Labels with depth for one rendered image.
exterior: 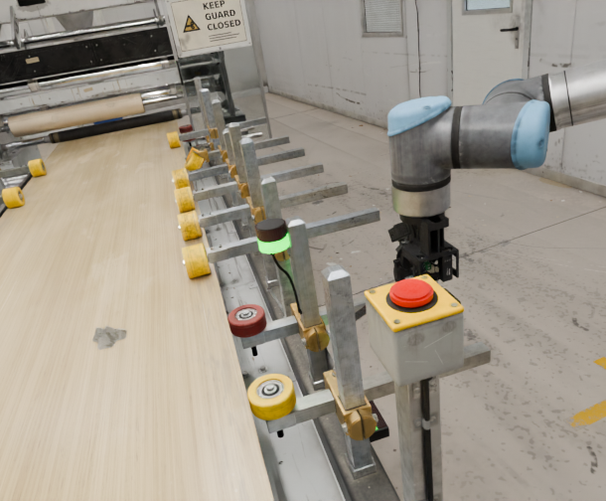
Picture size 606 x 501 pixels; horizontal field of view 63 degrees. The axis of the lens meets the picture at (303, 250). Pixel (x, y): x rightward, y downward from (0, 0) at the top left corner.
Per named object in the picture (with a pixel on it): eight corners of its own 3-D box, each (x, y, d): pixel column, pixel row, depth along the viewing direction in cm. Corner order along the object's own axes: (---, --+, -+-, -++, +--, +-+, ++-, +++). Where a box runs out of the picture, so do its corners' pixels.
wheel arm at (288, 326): (418, 293, 119) (417, 278, 118) (425, 300, 116) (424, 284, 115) (241, 344, 112) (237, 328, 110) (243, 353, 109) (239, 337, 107)
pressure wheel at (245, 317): (268, 339, 116) (259, 297, 111) (276, 360, 109) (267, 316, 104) (234, 349, 115) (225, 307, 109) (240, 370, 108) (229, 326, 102)
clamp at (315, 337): (313, 315, 118) (310, 297, 116) (331, 348, 106) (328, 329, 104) (290, 322, 117) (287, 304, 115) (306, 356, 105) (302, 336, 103)
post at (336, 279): (368, 476, 97) (342, 259, 76) (376, 491, 94) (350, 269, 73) (352, 482, 97) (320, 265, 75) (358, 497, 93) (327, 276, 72)
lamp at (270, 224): (298, 306, 108) (281, 215, 99) (305, 319, 103) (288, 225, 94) (271, 313, 107) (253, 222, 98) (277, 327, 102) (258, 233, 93)
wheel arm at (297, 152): (303, 154, 203) (301, 145, 201) (305, 156, 200) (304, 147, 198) (180, 181, 194) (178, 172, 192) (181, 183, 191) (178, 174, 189)
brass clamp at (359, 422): (353, 384, 96) (350, 363, 94) (380, 434, 84) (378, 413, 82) (323, 394, 95) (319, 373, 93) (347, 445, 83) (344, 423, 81)
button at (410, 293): (420, 288, 49) (420, 273, 49) (441, 308, 46) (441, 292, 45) (383, 298, 49) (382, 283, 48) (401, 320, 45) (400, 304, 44)
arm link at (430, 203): (381, 180, 81) (434, 167, 83) (383, 208, 83) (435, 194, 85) (407, 197, 73) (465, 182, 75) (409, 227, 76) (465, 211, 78)
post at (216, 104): (241, 206, 227) (219, 98, 205) (242, 209, 224) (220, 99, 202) (233, 208, 226) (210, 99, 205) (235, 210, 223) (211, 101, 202)
